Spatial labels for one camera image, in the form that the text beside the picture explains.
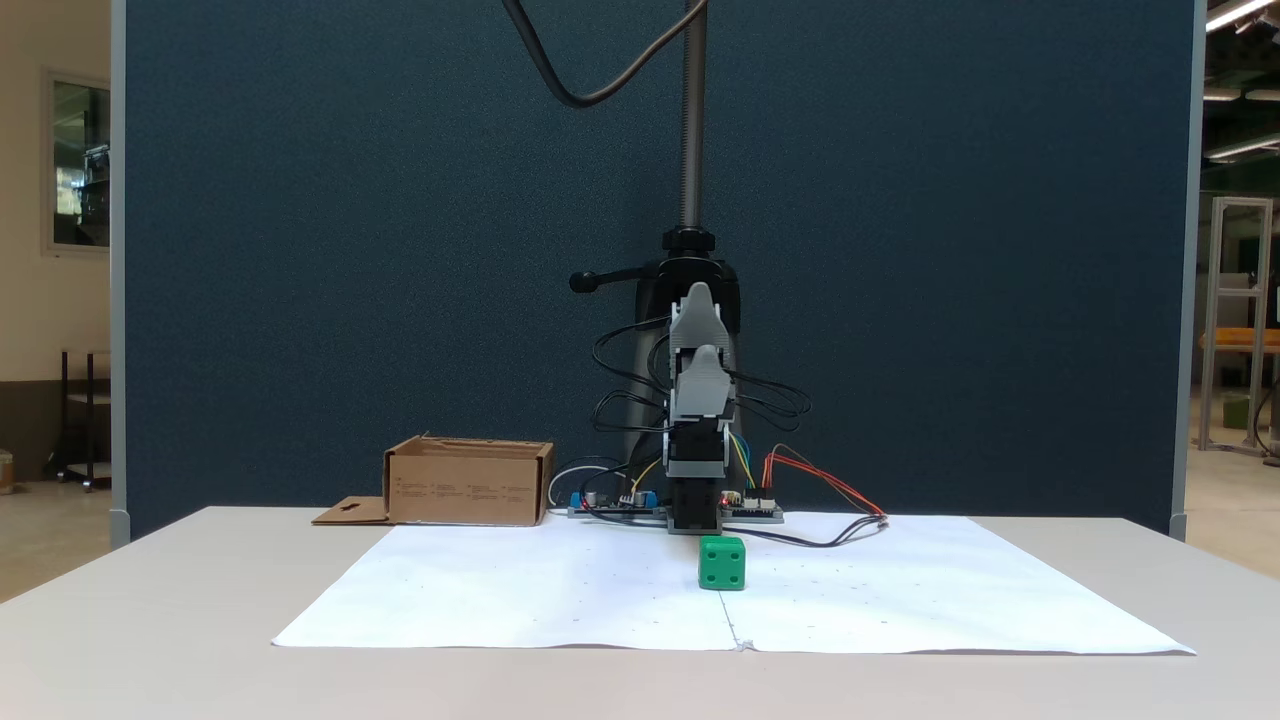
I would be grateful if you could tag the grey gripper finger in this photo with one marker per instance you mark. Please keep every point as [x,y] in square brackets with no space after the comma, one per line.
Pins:
[705,385]
[698,315]

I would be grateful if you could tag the green die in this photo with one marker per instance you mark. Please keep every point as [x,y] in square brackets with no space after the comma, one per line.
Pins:
[722,565]

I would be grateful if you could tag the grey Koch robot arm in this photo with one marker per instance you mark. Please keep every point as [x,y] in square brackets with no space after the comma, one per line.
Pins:
[695,500]

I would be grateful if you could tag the green bin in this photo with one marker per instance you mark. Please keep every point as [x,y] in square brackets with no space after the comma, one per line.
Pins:
[1236,412]

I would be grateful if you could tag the circuit board with white connectors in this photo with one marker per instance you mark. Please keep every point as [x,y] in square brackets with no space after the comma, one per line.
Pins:
[755,513]

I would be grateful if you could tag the circuit board with blue terminals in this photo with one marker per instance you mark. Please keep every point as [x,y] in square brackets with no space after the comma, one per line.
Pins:
[610,508]

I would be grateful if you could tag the brown cardboard box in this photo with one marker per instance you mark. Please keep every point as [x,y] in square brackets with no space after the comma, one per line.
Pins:
[465,490]

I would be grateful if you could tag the white paper sheet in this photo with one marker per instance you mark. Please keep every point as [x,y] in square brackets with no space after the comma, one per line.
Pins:
[500,590]
[900,590]

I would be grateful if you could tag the dark blue partition panel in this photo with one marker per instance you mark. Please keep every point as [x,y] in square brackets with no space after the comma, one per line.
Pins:
[350,250]

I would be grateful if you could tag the orange table top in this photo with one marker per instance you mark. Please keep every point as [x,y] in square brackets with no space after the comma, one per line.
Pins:
[1240,340]

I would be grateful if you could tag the black shelf cart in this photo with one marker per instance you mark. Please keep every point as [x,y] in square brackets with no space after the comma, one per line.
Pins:
[88,400]

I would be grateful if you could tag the ceiling light strip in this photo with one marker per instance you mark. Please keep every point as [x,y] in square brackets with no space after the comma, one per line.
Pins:
[1235,12]

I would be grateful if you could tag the black camera tripod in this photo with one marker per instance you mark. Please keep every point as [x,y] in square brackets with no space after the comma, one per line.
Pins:
[693,120]

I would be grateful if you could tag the aluminium profile frame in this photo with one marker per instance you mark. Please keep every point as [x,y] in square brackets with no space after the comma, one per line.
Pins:
[1215,320]

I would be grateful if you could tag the framed wall window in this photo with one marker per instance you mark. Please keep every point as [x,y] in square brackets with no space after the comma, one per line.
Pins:
[80,160]

